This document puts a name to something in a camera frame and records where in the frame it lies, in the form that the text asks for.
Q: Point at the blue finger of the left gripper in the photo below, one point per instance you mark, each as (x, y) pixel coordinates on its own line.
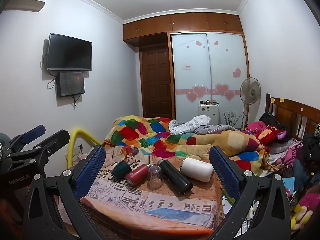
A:
(32, 134)

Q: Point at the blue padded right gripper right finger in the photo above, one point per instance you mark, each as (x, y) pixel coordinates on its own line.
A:
(261, 208)

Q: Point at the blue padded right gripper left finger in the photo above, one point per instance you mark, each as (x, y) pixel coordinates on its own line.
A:
(42, 219)

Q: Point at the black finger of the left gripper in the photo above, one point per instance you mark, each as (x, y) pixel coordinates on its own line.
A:
(54, 143)

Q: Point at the dark green mug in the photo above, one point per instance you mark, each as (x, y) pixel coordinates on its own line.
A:
(121, 170)

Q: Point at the newspaper print cloth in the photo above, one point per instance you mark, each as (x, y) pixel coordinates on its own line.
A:
(124, 212)

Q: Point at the white thermos bottle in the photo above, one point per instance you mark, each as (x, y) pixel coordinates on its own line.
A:
(196, 169)

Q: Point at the red plush toy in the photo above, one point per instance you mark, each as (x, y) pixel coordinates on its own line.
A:
(271, 134)

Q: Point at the black thermos bottle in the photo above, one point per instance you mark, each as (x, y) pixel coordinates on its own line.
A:
(178, 181)

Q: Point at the red metal bottle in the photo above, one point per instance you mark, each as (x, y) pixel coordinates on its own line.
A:
(138, 175)

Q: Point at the colourful patchwork blanket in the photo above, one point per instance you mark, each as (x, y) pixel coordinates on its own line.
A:
(152, 137)

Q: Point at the wooden bed headboard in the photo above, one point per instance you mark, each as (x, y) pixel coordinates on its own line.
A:
(299, 117)

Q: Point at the grey white crumpled cloth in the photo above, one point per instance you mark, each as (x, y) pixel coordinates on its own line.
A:
(198, 125)

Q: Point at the small white cabinet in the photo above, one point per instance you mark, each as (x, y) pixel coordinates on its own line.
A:
(211, 109)

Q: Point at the white standing fan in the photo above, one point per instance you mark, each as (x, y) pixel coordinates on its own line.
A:
(250, 92)

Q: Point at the brown wooden door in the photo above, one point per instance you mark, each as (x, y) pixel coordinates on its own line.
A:
(155, 82)

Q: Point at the wardrobe with heart stickers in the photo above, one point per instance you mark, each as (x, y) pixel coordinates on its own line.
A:
(207, 58)

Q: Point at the small black wall monitor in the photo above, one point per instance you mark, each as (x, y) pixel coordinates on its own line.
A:
(69, 84)

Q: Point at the wall mounted black television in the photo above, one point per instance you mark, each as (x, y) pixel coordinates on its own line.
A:
(68, 53)

